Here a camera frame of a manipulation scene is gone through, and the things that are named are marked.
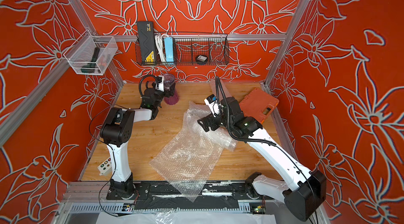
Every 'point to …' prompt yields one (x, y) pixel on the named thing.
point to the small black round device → (201, 59)
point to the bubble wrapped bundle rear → (214, 90)
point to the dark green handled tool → (91, 67)
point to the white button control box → (105, 169)
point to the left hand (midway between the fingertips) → (168, 79)
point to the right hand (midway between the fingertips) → (202, 116)
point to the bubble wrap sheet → (189, 155)
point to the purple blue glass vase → (169, 79)
